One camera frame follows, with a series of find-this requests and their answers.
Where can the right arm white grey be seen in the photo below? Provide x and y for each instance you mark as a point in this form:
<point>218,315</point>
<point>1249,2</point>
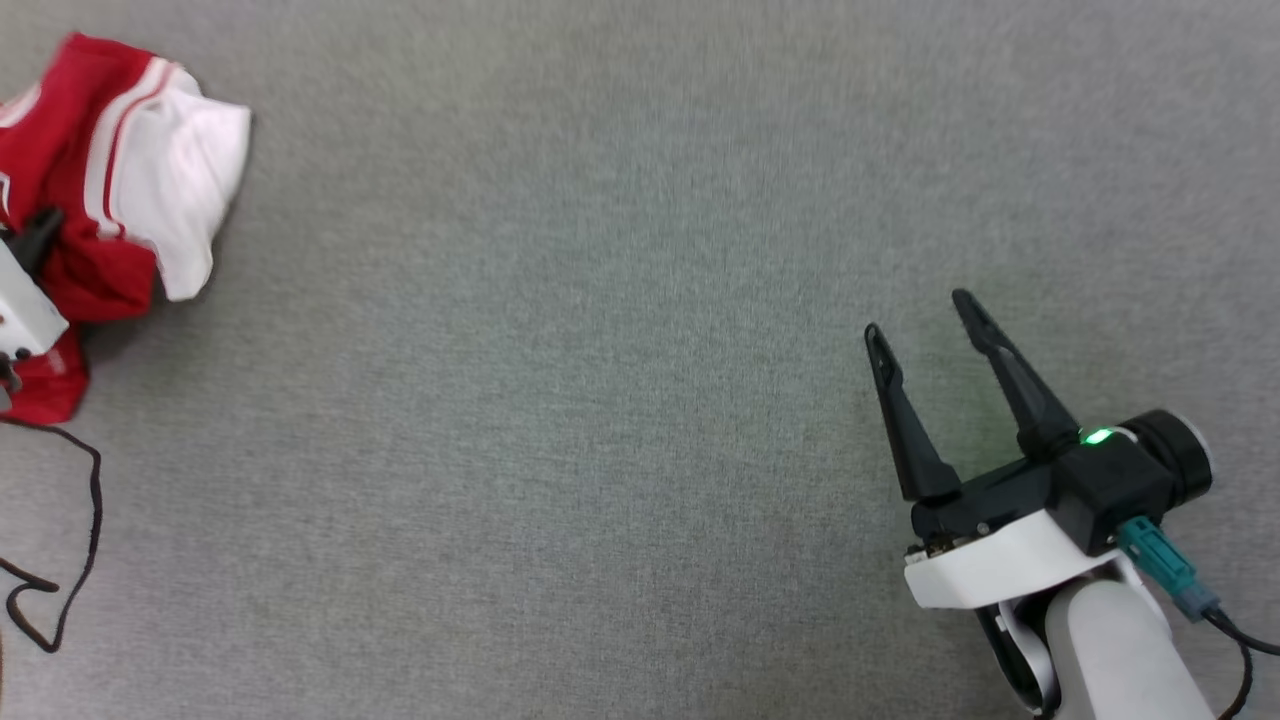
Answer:
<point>1120,660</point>

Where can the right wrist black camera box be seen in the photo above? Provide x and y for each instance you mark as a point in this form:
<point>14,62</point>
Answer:
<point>1110,490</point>

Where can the right gripper black round motor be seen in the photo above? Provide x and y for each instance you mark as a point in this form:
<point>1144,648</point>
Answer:
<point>1180,455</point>

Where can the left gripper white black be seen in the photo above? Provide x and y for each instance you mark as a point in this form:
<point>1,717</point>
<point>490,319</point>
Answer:
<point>25,310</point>

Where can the grey fabric sofa cushion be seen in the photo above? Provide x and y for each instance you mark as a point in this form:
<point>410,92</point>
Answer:
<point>600,350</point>

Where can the red and white jersey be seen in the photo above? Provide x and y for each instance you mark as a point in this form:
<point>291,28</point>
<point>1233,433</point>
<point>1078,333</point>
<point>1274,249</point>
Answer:
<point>60,150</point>

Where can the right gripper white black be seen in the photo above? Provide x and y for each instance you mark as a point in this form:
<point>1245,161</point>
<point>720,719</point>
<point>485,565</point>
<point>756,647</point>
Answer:
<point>1000,570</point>

